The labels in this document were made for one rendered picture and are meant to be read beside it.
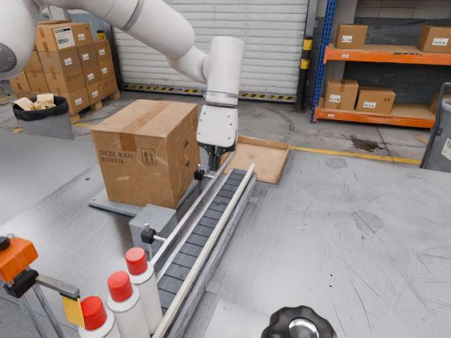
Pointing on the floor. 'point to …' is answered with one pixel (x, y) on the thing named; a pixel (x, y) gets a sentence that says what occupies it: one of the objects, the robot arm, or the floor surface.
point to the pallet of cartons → (69, 68)
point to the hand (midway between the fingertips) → (214, 163)
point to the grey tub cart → (439, 137)
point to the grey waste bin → (50, 127)
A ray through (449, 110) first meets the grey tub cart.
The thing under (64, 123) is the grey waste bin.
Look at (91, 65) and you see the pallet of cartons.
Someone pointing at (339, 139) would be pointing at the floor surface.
